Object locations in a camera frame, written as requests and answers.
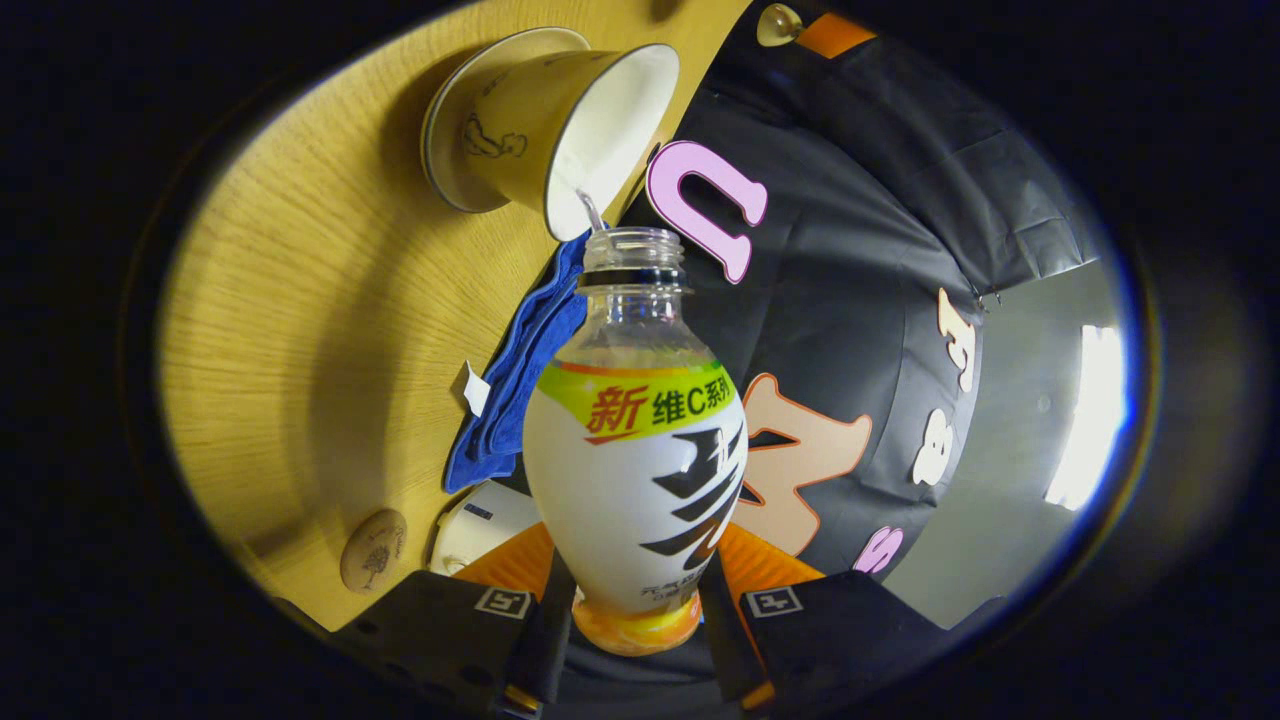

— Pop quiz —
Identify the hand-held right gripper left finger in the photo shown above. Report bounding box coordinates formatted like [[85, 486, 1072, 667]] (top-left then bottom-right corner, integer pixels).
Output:
[[330, 522, 578, 719]]

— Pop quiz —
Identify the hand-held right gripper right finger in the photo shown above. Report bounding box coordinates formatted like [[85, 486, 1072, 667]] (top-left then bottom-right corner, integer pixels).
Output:
[[697, 520, 949, 713]]

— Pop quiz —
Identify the yellow teacup lid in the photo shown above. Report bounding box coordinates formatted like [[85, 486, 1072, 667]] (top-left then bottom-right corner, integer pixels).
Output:
[[756, 3, 805, 48]]

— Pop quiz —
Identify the white labelled water bottle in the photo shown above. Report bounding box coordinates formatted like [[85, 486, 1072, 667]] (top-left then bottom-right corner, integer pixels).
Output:
[[522, 226, 749, 658]]

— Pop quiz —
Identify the round wooden coaster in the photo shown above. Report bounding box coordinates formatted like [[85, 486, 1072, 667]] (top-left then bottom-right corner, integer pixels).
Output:
[[339, 508, 409, 595]]

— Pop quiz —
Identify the yellow teacup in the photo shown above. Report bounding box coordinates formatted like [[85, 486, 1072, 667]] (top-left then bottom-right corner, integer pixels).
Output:
[[460, 43, 681, 243]]

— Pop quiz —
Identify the white toaster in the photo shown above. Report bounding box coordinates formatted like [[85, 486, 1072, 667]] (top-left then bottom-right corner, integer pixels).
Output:
[[428, 480, 546, 577]]

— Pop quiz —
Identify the black backdrop cloth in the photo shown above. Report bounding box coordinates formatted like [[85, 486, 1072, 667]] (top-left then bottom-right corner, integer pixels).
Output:
[[600, 0, 1106, 601]]

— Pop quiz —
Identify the blue towel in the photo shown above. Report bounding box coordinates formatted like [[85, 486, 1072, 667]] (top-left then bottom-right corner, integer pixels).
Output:
[[443, 230, 591, 494]]

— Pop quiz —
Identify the yellow saucer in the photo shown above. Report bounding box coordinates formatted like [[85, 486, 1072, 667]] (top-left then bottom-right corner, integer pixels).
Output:
[[420, 27, 591, 214]]

